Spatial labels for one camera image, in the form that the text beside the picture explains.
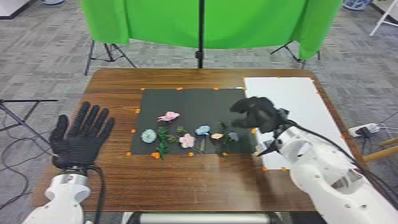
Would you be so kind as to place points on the peach flower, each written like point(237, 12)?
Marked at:
point(217, 136)

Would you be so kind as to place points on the black stand pole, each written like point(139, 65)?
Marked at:
point(201, 33)

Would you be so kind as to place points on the pink flower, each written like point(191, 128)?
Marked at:
point(169, 116)
point(187, 140)

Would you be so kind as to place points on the light blue flower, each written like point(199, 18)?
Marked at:
point(148, 136)

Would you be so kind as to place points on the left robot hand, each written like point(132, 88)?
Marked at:
point(80, 143)

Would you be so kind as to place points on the pale grey bar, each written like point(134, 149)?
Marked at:
point(201, 218)

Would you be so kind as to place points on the black tripod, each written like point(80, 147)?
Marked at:
point(109, 53)

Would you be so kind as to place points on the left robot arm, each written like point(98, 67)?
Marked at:
point(63, 196)

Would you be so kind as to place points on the dark mat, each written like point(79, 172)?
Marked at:
point(189, 103)

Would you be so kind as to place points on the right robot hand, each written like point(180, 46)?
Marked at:
point(258, 111)

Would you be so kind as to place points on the grey blue flower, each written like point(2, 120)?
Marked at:
point(233, 136)

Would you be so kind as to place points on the green sprig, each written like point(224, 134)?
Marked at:
point(162, 141)

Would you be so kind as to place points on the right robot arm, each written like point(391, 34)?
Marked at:
point(320, 173)

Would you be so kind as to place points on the white power strip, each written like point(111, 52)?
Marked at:
point(363, 129)

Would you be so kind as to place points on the white sheet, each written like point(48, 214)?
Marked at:
point(290, 96)

